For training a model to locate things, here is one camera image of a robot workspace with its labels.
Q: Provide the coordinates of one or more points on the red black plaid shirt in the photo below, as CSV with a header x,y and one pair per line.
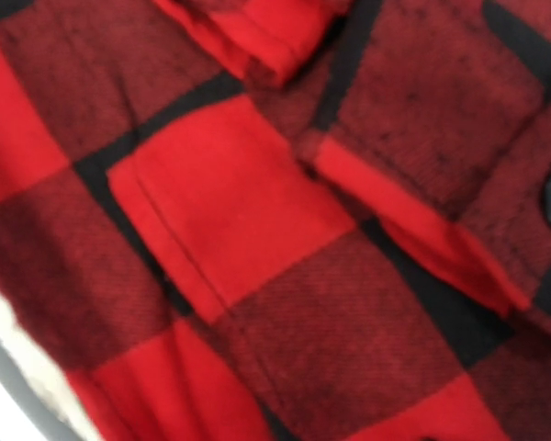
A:
x,y
283,220

